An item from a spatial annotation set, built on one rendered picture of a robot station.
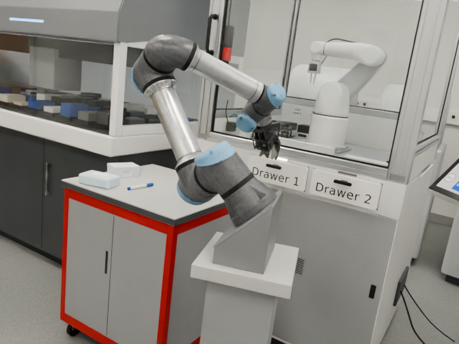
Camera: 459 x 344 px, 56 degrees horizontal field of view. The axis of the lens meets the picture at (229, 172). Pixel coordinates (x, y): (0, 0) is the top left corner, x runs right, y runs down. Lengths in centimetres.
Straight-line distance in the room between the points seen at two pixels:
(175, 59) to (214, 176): 40
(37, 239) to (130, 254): 129
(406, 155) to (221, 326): 96
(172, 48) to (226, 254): 64
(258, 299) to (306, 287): 81
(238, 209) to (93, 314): 103
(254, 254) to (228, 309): 19
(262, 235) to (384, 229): 79
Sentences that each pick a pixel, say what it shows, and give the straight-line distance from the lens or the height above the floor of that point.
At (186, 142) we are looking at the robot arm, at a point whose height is 106.
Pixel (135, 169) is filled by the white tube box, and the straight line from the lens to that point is 204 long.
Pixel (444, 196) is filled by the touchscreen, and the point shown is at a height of 95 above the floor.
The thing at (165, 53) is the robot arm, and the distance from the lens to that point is 138.
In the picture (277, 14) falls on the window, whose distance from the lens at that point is 201.
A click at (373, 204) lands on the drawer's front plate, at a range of 183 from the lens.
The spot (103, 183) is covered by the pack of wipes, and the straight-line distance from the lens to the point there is 183.
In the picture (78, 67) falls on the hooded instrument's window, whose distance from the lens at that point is 240.
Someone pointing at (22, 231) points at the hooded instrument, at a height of 14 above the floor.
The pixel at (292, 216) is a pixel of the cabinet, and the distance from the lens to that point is 197.
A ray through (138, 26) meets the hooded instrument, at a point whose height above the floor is 145.
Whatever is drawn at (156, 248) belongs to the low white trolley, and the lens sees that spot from 165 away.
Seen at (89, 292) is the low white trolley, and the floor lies 30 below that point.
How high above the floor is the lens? 129
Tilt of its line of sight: 13 degrees down
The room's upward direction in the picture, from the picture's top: 7 degrees clockwise
